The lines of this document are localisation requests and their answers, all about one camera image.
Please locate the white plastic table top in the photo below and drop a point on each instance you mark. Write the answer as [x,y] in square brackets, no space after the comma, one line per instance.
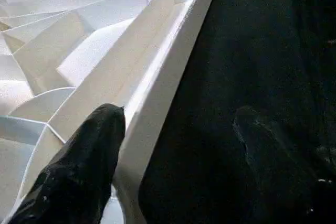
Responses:
[105,51]

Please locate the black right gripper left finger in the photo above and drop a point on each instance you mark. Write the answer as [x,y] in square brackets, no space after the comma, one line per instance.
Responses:
[79,171]

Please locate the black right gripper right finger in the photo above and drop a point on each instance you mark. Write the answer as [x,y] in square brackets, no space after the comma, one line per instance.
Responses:
[289,171]

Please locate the black plastic mat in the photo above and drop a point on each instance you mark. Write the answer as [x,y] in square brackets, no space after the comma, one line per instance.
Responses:
[252,51]

